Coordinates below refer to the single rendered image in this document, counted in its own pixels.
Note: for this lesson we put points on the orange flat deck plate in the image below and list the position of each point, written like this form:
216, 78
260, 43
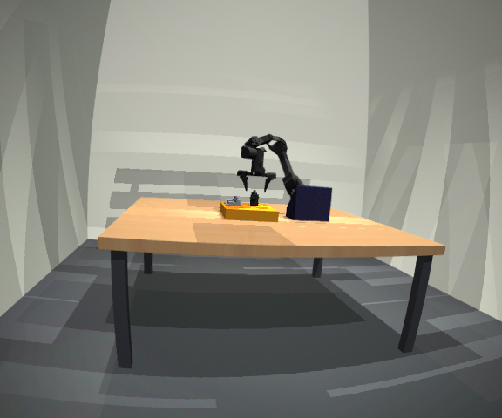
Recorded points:
234, 209

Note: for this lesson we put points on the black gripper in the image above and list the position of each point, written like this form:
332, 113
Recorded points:
257, 166

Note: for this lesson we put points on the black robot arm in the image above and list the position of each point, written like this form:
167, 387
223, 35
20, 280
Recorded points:
249, 151

